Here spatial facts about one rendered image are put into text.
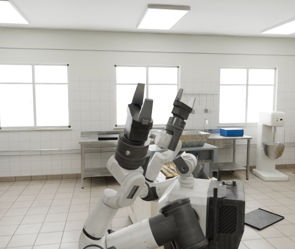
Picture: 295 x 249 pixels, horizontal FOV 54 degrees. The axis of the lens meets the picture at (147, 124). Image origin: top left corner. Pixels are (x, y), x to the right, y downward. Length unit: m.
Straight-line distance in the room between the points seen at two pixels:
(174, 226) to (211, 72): 5.76
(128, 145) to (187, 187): 0.41
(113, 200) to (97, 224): 0.10
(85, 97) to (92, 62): 0.71
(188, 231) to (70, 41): 5.51
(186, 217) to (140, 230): 0.14
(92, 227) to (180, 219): 0.26
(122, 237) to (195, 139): 2.15
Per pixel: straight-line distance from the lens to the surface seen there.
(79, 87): 6.03
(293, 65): 7.51
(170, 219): 0.89
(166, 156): 1.43
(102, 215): 0.88
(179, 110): 1.37
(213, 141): 5.93
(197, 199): 1.01
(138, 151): 0.76
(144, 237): 0.90
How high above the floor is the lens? 1.71
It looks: 6 degrees down
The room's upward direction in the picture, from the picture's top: straight up
